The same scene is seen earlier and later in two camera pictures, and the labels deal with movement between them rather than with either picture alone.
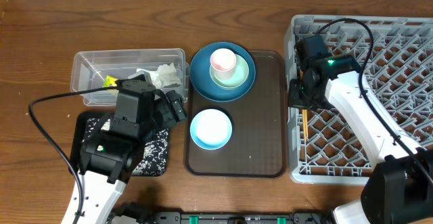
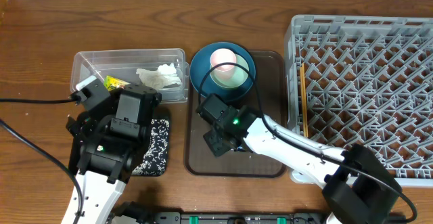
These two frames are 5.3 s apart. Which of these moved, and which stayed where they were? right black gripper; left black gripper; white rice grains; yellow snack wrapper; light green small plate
Moved: right black gripper; left black gripper
Stayed: yellow snack wrapper; light green small plate; white rice grains
